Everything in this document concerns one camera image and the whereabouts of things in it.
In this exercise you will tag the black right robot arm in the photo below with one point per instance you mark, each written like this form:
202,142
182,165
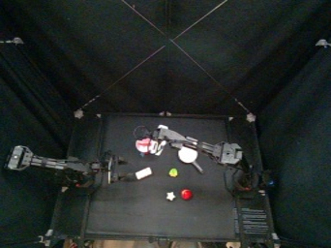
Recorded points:
210,149

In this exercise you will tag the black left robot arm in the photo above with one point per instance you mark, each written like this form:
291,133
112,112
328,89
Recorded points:
50,163

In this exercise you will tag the red and white toy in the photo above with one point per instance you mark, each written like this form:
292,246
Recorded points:
141,146

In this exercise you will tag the white sliced block toy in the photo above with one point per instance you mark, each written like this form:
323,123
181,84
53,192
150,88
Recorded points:
142,173

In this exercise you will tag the green toy bell pepper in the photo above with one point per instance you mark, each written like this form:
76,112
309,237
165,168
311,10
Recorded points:
173,172

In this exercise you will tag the small white star toy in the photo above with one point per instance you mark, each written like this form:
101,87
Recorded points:
170,195

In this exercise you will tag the red toy bell pepper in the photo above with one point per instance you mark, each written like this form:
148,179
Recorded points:
185,194

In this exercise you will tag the white text label sticker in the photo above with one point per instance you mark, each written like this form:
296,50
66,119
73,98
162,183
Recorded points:
253,221

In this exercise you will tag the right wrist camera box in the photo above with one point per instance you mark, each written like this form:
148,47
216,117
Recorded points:
162,128

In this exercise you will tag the grey frame corner bracket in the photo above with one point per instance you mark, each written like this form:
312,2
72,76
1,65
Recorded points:
77,113
17,40
321,42
250,117

